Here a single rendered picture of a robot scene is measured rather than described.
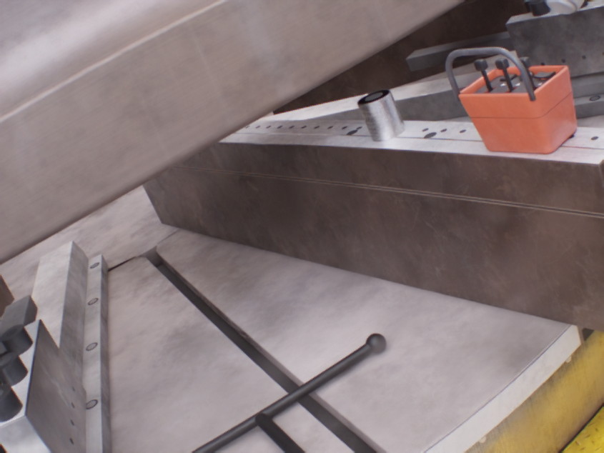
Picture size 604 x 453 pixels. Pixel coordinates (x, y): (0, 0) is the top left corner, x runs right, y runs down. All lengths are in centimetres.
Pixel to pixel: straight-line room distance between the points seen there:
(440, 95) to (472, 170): 128
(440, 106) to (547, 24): 59
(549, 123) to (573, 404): 66
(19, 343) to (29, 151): 40
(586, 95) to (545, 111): 125
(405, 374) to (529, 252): 36
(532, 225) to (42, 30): 108
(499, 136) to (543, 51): 108
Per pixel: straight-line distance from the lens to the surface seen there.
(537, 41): 254
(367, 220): 196
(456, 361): 166
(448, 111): 284
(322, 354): 188
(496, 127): 148
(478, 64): 149
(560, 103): 145
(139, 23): 172
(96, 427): 196
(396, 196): 182
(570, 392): 176
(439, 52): 281
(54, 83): 163
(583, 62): 252
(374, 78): 367
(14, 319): 219
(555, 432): 176
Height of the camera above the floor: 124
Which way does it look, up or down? 21 degrees down
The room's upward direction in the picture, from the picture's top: 25 degrees counter-clockwise
